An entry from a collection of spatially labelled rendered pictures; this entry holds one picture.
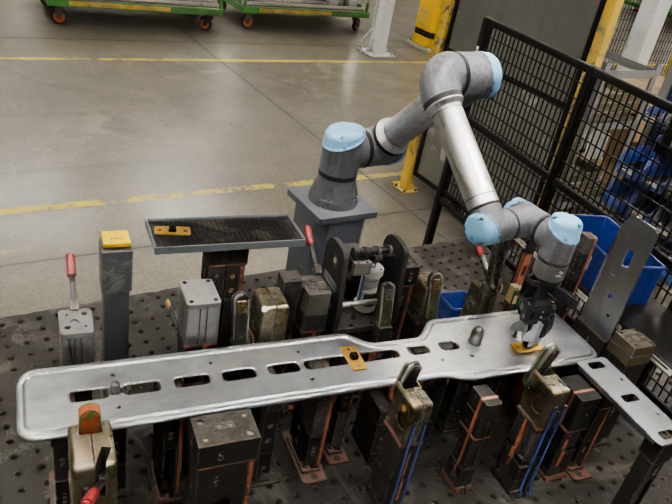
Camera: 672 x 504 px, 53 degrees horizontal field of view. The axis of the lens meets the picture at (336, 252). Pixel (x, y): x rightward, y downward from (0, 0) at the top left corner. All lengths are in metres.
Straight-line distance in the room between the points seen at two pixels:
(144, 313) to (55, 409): 0.79
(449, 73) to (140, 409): 1.00
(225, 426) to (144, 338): 0.77
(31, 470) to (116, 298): 0.42
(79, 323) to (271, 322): 0.42
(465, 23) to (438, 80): 2.88
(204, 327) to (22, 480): 0.52
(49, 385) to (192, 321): 0.31
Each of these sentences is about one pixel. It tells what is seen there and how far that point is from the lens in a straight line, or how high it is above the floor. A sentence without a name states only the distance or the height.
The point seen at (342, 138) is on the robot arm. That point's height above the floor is 1.32.
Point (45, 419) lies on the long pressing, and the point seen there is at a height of 1.00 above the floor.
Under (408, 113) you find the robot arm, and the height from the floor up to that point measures 1.42.
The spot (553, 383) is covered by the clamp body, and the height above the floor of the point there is 1.04.
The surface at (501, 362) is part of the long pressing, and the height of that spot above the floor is 1.00.
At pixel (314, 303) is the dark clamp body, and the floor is 1.05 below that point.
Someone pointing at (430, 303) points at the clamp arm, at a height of 1.03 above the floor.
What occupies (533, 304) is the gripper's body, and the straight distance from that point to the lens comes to 1.69.
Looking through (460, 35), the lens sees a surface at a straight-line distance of 4.53.
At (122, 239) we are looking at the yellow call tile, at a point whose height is 1.16.
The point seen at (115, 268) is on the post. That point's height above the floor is 1.10.
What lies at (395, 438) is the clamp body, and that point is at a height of 0.93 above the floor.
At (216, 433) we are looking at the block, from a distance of 1.32.
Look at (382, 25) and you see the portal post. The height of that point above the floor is 0.36.
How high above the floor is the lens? 1.98
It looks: 30 degrees down
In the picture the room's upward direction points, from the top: 11 degrees clockwise
